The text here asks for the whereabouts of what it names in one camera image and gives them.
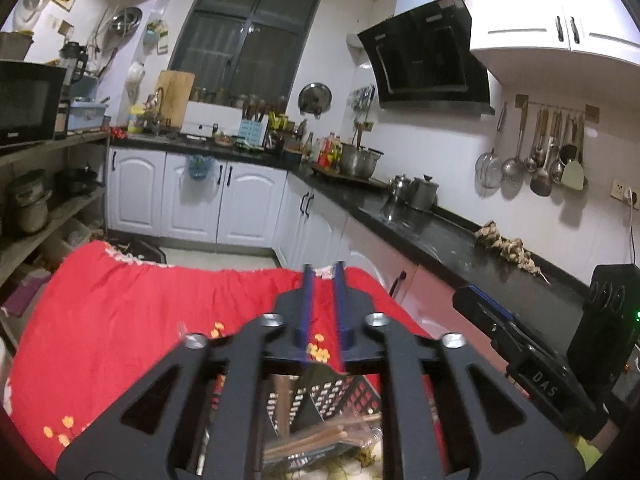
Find black wok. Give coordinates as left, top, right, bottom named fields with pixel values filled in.
left=54, top=165, right=98, bottom=196

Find yellow green cloth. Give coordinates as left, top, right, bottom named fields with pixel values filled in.
left=570, top=435, right=621, bottom=476

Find electric kettle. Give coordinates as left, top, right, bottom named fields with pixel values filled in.
left=60, top=41, right=88, bottom=88

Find steel pot with lid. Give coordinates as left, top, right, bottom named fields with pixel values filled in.
left=407, top=175, right=441, bottom=211

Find wall socket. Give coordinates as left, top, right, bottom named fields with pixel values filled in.
left=611, top=179, right=640, bottom=208

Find dark green utensil holder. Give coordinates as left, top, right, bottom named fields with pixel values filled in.
left=200, top=365, right=432, bottom=480

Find white base cabinets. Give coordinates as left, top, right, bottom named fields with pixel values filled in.
left=106, top=146, right=506, bottom=341

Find wooden cutting board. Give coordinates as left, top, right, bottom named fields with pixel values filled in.
left=152, top=70, right=196, bottom=131

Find hanging wire strainer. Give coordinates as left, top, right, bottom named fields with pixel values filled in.
left=475, top=102, right=508, bottom=191

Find white rectangular container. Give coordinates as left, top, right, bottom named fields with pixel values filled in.
left=182, top=101, right=246, bottom=136

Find hanging steel bowl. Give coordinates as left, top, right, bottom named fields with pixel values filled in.
left=109, top=6, right=143, bottom=36

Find blue hanging bag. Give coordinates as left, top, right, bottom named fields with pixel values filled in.
left=187, top=154, right=216, bottom=181

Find hanging steel pan lid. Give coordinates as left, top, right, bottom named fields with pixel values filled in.
left=298, top=82, right=333, bottom=118

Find black microwave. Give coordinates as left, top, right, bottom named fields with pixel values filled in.
left=0, top=59, right=68, bottom=148

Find utensil hanging rail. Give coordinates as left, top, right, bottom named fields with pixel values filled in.
left=515, top=94, right=601, bottom=123

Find white upper cabinet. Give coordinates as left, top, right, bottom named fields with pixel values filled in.
left=470, top=0, right=640, bottom=68

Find black range hood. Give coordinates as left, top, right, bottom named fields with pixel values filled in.
left=356, top=0, right=496, bottom=116

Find pile of ginger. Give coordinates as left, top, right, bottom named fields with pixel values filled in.
left=474, top=220, right=543, bottom=276

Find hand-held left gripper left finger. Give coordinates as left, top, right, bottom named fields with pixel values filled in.
left=55, top=264, right=316, bottom=480

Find small steel kettle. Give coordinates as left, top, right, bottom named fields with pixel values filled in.
left=387, top=174, right=411, bottom=201

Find dark window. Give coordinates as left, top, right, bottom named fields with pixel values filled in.
left=167, top=0, right=328, bottom=111

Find pile of chopsticks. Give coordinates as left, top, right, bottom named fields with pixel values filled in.
left=262, top=412, right=386, bottom=461

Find glass pot lid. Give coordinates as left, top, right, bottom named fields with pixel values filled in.
left=10, top=0, right=56, bottom=33

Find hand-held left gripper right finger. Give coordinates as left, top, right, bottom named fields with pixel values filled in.
left=332, top=260, right=587, bottom=480

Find green spatula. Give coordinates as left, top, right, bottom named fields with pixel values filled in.
left=560, top=115, right=586, bottom=192

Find black countertop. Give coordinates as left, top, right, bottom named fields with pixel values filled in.
left=107, top=132, right=591, bottom=306

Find knife block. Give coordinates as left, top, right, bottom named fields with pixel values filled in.
left=239, top=100, right=268, bottom=146

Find light blue box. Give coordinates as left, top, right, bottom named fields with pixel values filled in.
left=66, top=100, right=110, bottom=132

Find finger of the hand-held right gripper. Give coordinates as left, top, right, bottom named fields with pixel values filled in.
left=452, top=284, right=518, bottom=342

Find metal shelf rack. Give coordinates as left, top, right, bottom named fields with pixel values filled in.
left=0, top=130, right=111, bottom=321

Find large steel pot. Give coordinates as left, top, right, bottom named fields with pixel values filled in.
left=340, top=142, right=385, bottom=178

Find red floral blanket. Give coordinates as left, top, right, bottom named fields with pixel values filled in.
left=2, top=240, right=451, bottom=476

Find hanging steel skimmer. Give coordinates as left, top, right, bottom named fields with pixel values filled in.
left=501, top=110, right=526, bottom=178

